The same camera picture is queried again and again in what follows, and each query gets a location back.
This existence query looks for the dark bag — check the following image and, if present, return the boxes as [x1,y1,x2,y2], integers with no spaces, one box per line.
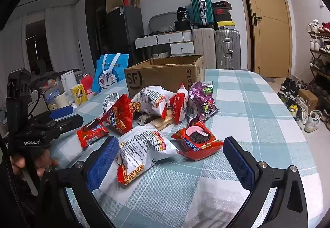
[32,69,87,91]

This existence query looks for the blue cartoon tote bag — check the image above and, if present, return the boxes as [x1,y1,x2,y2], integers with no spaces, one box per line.
[92,53,129,94]

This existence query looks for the black round box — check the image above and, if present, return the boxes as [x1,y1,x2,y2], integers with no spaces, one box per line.
[174,20,191,32]

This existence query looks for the yellow carton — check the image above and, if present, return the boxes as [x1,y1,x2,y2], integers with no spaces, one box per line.
[71,84,87,105]

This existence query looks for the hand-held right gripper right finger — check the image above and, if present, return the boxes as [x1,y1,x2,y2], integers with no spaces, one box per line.
[223,136,308,228]

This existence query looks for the teal suitcase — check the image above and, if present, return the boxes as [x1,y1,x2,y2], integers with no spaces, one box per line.
[190,0,215,26]

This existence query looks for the checked tablecloth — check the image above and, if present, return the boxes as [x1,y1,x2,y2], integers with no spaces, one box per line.
[49,69,321,228]

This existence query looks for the white noodle snack bag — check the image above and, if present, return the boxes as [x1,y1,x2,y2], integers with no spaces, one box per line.
[130,85,176,117]
[117,125,179,186]

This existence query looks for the dark tall cabinet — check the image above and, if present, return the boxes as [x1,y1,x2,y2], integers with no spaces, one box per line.
[85,0,121,74]

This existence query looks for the large purple candy bag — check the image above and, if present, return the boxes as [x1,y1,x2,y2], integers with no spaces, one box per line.
[188,81,219,125]

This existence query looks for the person's left hand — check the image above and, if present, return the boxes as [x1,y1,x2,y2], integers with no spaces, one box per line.
[10,149,59,178]

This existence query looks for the yellow black shoe box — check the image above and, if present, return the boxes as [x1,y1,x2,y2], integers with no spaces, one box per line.
[216,21,236,30]

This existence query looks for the grey oval tub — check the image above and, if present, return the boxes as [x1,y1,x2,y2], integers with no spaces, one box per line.
[149,11,178,33]

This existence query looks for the white kettle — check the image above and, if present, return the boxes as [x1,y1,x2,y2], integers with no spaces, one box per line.
[60,71,78,105]

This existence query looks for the silver suitcase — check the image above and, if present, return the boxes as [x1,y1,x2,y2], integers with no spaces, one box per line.
[214,29,241,70]

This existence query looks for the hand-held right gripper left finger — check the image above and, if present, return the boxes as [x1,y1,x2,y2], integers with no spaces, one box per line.
[35,136,119,228]

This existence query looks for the white curtain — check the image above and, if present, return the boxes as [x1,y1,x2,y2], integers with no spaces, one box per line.
[45,2,87,74]

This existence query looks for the black refrigerator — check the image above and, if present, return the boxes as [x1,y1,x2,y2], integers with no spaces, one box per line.
[106,5,145,68]

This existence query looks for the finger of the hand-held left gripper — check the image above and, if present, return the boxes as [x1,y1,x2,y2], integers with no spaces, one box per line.
[50,106,74,120]
[55,114,85,133]

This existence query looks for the cardboard box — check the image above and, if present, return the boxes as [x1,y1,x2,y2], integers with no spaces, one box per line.
[124,55,205,99]

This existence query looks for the tape roll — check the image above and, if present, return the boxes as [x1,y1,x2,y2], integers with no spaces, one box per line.
[53,92,68,109]

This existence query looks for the pile of shoes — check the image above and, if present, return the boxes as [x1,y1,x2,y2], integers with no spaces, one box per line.
[277,77,330,133]

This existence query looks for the black labelled canister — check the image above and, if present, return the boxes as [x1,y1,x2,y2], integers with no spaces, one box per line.
[177,7,190,22]

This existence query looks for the shoe rack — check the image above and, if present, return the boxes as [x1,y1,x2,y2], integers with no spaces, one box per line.
[308,19,330,94]

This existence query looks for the trash bin with black bag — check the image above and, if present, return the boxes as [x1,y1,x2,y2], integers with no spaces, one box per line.
[280,94,308,125]

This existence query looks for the small red cookie packet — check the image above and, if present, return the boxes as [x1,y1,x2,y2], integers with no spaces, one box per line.
[77,118,109,148]

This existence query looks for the biscuit stick packets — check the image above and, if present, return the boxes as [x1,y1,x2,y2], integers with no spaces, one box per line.
[151,108,176,130]

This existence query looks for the beige suitcase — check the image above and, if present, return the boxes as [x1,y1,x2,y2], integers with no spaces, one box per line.
[192,27,216,70]

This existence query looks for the red cookie packet pink picture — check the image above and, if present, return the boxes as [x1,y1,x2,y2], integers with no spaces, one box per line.
[171,121,224,161]

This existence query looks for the red white snack packet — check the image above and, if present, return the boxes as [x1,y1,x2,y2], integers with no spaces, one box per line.
[173,83,190,125]

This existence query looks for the red corn chip bag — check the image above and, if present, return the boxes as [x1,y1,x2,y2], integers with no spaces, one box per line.
[101,93,134,135]

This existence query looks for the small black white packet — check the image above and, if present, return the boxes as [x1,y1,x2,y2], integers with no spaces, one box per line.
[137,112,152,125]

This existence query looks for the small brown cardboard carton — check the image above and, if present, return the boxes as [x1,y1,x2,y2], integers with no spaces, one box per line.
[298,89,319,112]

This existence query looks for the white drawer cabinet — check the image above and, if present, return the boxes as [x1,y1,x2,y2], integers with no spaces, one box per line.
[135,31,195,57]

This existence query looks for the red pouch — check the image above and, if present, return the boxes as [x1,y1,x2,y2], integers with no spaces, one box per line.
[80,74,94,95]

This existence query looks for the wooden door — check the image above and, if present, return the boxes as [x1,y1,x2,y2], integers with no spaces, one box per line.
[237,0,293,79]

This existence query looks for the black cable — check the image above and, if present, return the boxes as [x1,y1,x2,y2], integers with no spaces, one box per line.
[27,87,42,117]

